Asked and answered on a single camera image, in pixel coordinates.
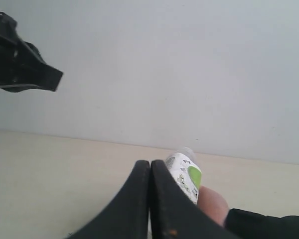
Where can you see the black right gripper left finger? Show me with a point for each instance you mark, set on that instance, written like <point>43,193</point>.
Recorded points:
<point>126,216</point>

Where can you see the open bare human hand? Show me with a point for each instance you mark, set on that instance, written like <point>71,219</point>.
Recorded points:
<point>213,205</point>

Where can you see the clear bottle with barcode label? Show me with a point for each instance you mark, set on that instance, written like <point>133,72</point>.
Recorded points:
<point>187,174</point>

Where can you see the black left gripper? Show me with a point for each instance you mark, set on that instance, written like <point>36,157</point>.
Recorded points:
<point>23,68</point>

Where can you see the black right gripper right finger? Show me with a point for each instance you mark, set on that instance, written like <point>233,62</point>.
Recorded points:
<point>173,215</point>

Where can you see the black sleeved forearm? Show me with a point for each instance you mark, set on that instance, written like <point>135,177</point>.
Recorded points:
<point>249,225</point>

